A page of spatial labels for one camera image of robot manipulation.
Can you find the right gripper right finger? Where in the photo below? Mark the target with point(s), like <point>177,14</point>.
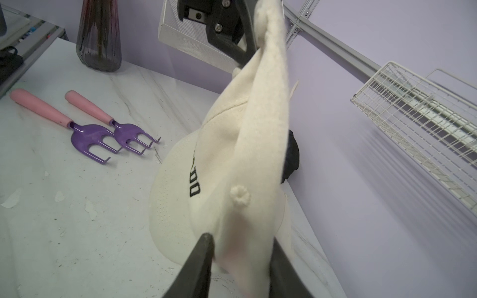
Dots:
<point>284,281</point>

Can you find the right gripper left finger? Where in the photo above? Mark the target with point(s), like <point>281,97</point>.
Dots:
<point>193,280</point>

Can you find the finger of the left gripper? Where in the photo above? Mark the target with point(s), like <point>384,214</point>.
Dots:
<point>229,25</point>

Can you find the cream Colorado cap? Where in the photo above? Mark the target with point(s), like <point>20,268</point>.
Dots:
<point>239,158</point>
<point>169,215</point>

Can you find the black cap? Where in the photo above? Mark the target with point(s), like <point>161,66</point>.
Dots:
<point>292,158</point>

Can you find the white two-tier mesh shelf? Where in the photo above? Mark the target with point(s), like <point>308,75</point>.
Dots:
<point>190,37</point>

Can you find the dark glass flower vase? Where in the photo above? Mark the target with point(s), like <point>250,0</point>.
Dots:
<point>98,41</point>

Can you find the purple pink garden fork upper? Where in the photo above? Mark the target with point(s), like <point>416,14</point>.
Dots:
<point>124,134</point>

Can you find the purple pink garden fork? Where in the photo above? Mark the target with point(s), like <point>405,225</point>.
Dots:
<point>124,134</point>
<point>83,136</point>

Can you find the purple pink garden fork lower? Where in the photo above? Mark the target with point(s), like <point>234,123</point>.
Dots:
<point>83,136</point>

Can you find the aluminium front rail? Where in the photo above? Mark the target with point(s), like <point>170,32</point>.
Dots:
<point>30,36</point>

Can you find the white wire wall basket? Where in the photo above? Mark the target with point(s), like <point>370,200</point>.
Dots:
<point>434,126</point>

